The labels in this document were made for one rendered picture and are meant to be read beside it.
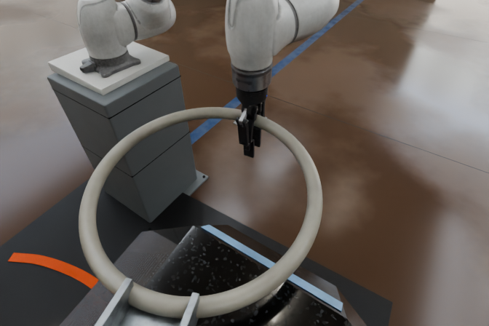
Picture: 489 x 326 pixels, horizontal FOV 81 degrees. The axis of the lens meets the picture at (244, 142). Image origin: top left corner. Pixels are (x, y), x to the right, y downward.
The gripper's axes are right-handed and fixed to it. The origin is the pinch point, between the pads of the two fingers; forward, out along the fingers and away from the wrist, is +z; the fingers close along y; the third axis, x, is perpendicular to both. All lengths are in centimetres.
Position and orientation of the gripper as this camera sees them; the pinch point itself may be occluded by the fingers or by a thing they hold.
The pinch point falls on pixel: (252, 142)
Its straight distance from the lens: 81.1
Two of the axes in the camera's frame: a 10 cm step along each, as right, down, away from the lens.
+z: 0.2, 6.8, 7.3
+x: 9.0, 3.1, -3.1
